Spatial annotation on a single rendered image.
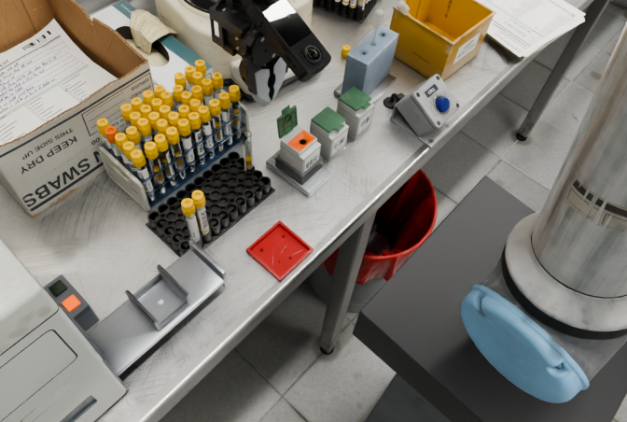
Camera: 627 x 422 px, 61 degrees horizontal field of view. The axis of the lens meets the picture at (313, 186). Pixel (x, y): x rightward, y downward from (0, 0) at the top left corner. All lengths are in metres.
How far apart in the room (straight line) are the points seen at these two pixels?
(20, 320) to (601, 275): 0.42
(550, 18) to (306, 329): 1.05
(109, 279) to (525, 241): 0.54
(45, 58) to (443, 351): 0.75
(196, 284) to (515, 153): 1.68
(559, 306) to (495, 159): 1.73
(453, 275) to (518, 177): 1.45
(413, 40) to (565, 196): 0.65
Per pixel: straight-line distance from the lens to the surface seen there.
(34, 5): 1.03
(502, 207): 0.79
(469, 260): 0.72
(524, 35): 1.18
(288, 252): 0.76
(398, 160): 0.88
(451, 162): 2.08
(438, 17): 1.13
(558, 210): 0.41
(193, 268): 0.72
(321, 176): 0.82
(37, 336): 0.50
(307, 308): 1.68
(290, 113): 0.78
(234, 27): 0.69
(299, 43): 0.66
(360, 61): 0.88
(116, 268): 0.79
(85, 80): 0.93
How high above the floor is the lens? 1.55
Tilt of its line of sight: 54 degrees down
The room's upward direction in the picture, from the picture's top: 6 degrees clockwise
